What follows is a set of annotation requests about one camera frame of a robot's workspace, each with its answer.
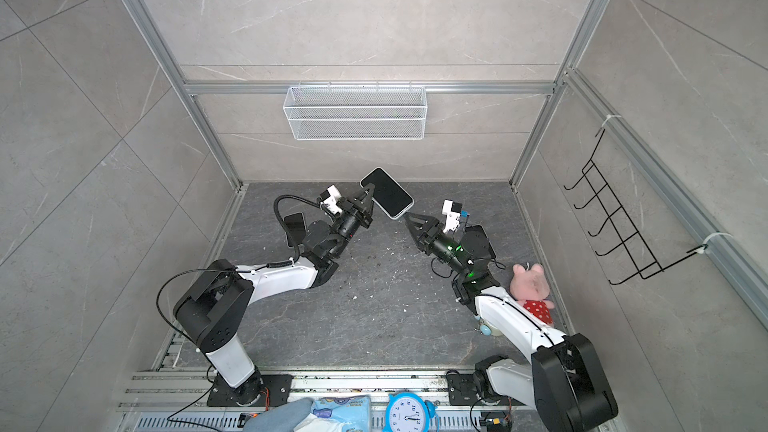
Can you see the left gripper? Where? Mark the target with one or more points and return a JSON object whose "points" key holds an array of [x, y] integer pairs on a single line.
{"points": [[357, 212]]}

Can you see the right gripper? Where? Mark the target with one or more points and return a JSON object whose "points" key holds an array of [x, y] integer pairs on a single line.
{"points": [[427, 240]]}

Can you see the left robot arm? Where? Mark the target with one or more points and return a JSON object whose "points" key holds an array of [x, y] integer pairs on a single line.
{"points": [[213, 307]]}

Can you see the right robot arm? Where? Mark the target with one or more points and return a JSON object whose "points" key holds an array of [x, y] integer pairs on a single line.
{"points": [[562, 377]]}

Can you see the black phone right side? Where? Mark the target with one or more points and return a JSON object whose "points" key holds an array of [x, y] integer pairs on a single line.
{"points": [[475, 242]]}

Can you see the black phone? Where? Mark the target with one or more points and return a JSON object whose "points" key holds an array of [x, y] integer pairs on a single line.
{"points": [[475, 242], [296, 228]]}

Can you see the black phone far left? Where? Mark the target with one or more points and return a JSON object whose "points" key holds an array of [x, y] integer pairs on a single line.
{"points": [[296, 228]]}

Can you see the small blue white cup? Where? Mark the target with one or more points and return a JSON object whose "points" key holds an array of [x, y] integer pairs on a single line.
{"points": [[489, 330]]}

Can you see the pink pig plush toy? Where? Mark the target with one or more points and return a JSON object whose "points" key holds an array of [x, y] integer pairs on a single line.
{"points": [[530, 289]]}

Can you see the blue alarm clock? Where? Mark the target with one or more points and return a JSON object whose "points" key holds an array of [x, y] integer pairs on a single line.
{"points": [[407, 412]]}

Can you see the blue wet wipes pack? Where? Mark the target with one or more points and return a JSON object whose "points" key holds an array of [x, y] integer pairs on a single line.
{"points": [[339, 414]]}

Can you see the grey-blue cloth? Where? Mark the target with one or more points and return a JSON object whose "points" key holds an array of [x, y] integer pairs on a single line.
{"points": [[284, 418]]}

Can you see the white wire mesh basket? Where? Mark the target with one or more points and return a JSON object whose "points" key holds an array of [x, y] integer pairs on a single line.
{"points": [[359, 112]]}

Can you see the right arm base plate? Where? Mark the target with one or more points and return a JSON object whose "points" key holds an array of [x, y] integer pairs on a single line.
{"points": [[465, 389]]}

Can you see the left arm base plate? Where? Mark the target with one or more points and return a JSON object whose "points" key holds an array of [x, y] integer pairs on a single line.
{"points": [[265, 391]]}

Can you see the black wire hook rack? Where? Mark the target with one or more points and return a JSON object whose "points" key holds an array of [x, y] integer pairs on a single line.
{"points": [[629, 240]]}

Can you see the aluminium rail front frame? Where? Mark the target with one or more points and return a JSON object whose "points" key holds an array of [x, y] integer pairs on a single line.
{"points": [[175, 400]]}

